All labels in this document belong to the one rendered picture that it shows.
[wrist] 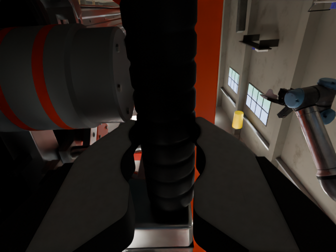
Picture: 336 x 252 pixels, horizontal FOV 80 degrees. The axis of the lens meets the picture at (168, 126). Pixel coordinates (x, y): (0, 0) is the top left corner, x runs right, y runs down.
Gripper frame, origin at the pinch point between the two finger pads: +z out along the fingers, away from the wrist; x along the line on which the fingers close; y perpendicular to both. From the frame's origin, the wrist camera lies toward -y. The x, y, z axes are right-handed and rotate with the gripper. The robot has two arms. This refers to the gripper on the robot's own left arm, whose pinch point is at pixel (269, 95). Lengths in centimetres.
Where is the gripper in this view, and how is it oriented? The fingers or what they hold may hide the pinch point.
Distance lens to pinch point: 132.5
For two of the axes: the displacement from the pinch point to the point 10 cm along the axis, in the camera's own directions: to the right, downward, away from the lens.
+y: 0.8, -8.8, -4.7
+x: -9.6, 0.7, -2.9
